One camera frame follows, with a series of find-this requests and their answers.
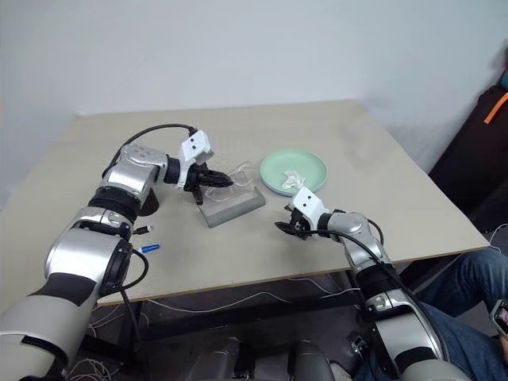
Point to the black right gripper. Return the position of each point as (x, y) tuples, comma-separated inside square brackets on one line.
[(300, 225)]

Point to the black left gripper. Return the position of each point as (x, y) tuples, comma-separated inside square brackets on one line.
[(195, 176)]

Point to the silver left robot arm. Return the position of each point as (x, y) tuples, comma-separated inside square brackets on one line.
[(83, 254)]

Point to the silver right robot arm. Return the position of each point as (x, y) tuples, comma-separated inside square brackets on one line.
[(381, 285)]

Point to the grey glasses case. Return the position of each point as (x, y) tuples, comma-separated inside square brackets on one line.
[(234, 203)]

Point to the light blue plate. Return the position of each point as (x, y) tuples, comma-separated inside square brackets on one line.
[(278, 191)]

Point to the white crumpled wrapper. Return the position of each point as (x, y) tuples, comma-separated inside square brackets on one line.
[(292, 180)]

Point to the mint green plate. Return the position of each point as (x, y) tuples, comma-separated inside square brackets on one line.
[(295, 168)]

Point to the black marker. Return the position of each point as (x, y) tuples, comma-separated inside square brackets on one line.
[(143, 229)]

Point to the blue marker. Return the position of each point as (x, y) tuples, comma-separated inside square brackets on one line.
[(150, 248)]

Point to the dark rounded robot shape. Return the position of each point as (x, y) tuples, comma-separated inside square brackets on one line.
[(216, 359), (311, 359)]

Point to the person in blue jeans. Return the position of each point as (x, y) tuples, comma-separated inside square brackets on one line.
[(464, 285)]

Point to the smartphone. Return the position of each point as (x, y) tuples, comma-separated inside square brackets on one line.
[(501, 315)]

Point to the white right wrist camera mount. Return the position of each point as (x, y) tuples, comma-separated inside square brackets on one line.
[(309, 203)]

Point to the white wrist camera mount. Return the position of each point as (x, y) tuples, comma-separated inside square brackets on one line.
[(194, 146), (309, 203)]

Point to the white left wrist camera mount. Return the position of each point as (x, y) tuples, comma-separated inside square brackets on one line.
[(194, 146)]

